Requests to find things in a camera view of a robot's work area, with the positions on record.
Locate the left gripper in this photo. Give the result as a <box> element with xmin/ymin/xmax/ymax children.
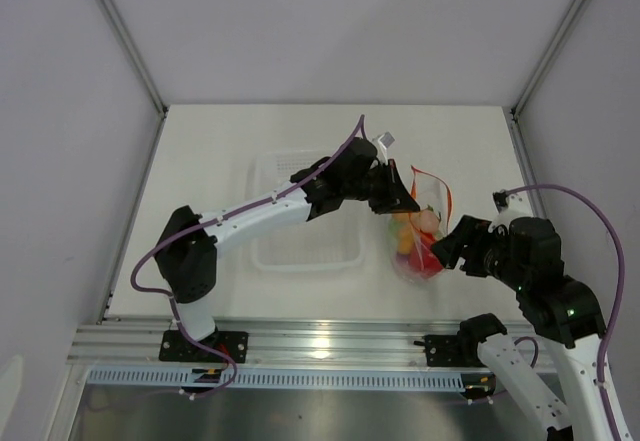
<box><xmin>343</xmin><ymin>159</ymin><xmax>419</xmax><ymax>215</ymax></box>

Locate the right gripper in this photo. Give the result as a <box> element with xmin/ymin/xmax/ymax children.
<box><xmin>428</xmin><ymin>213</ymin><xmax>528</xmax><ymax>290</ymax></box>

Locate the red bell pepper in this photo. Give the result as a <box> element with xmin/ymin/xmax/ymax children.
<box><xmin>396</xmin><ymin>246</ymin><xmax>444</xmax><ymax>280</ymax></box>

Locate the clear zip top bag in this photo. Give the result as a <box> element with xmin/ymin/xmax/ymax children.
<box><xmin>387</xmin><ymin>166</ymin><xmax>453</xmax><ymax>284</ymax></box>

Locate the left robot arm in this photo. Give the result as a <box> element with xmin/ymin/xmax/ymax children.
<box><xmin>153</xmin><ymin>133</ymin><xmax>419</xmax><ymax>361</ymax></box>

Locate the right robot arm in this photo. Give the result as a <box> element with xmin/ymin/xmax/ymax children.
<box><xmin>431</xmin><ymin>216</ymin><xmax>632</xmax><ymax>440</ymax></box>

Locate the white plastic basket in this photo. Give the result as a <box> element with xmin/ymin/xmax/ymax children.
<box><xmin>249</xmin><ymin>148</ymin><xmax>365</xmax><ymax>273</ymax></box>

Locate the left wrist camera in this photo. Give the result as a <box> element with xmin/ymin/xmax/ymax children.
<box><xmin>371</xmin><ymin>132</ymin><xmax>395</xmax><ymax>164</ymax></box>

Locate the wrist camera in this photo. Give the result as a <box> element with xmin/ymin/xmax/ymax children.
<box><xmin>490</xmin><ymin>191</ymin><xmax>532</xmax><ymax>231</ymax></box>
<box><xmin>371</xmin><ymin>132</ymin><xmax>395</xmax><ymax>164</ymax></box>

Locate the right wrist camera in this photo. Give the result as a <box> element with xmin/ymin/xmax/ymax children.
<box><xmin>490</xmin><ymin>191</ymin><xmax>532</xmax><ymax>231</ymax></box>

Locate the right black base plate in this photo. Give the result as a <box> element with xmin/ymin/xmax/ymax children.
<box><xmin>413</xmin><ymin>334</ymin><xmax>483</xmax><ymax>368</ymax></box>

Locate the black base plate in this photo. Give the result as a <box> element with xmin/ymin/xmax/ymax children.
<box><xmin>413</xmin><ymin>334</ymin><xmax>483</xmax><ymax>368</ymax></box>
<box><xmin>158</xmin><ymin>330</ymin><xmax>249</xmax><ymax>364</ymax></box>

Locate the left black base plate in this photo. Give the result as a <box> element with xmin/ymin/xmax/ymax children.
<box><xmin>158</xmin><ymin>330</ymin><xmax>249</xmax><ymax>364</ymax></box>

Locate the right aluminium frame post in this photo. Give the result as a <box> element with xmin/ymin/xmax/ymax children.
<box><xmin>510</xmin><ymin>0</ymin><xmax>591</xmax><ymax>122</ymax></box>

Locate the aluminium frame post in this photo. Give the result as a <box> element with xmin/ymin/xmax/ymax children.
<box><xmin>95</xmin><ymin>0</ymin><xmax>168</xmax><ymax>117</ymax></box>
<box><xmin>510</xmin><ymin>0</ymin><xmax>591</xmax><ymax>122</ymax></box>

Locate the aluminium mounting rail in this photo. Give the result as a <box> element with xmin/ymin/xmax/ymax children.
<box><xmin>67</xmin><ymin>318</ymin><xmax>459</xmax><ymax>371</ymax></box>

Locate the white slotted cable duct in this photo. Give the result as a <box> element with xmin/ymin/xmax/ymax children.
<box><xmin>87</xmin><ymin>366</ymin><xmax>465</xmax><ymax>393</ymax></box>

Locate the left aluminium frame post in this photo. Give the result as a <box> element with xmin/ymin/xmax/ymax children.
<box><xmin>95</xmin><ymin>0</ymin><xmax>168</xmax><ymax>117</ymax></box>

